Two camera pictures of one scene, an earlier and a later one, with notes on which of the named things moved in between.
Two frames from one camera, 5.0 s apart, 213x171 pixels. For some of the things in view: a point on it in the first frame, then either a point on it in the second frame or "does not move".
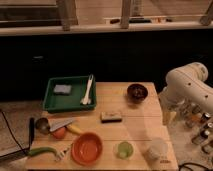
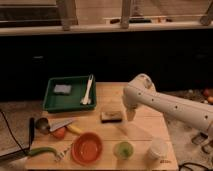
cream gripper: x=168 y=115 -> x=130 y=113
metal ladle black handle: x=42 y=125 does not move
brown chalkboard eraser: x=111 y=117 does not move
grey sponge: x=63 y=88 does not move
